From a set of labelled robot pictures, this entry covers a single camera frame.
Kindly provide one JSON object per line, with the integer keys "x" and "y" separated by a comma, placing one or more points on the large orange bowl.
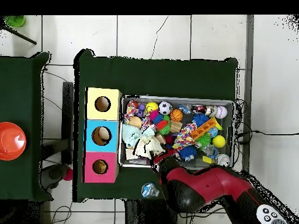
{"x": 10, "y": 142}

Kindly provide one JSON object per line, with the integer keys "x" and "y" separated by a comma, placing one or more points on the cream cloth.
{"x": 151, "y": 145}

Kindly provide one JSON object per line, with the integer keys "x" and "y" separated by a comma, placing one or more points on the grey rounded object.
{"x": 55, "y": 173}

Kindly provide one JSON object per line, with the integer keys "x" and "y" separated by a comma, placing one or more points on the black rod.
{"x": 23, "y": 37}

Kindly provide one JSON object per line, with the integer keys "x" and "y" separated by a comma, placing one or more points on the clear plastic bottle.
{"x": 210, "y": 150}
{"x": 149, "y": 190}

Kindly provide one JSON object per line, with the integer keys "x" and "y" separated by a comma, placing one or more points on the yellow smiley ball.
{"x": 151, "y": 107}

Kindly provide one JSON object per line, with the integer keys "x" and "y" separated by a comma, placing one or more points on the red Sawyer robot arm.
{"x": 210, "y": 184}

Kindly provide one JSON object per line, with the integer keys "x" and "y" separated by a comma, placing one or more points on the orange toy basketball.
{"x": 176, "y": 115}

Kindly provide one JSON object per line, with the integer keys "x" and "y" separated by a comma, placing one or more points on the wooden box with three holes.
{"x": 109, "y": 114}

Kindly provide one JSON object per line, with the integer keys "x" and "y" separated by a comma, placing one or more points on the colourful heart print cloth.
{"x": 184, "y": 137}

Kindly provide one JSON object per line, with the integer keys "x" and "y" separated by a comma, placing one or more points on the green cup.
{"x": 15, "y": 21}

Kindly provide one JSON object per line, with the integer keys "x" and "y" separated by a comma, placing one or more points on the black and white soccer ball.
{"x": 165, "y": 107}

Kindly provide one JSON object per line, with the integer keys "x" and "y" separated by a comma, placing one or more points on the plain yellow ball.
{"x": 219, "y": 141}

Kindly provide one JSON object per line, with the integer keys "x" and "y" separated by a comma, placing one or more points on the red ball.
{"x": 68, "y": 175}

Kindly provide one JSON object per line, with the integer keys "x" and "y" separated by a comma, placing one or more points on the mint green knitted cloth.
{"x": 130, "y": 137}

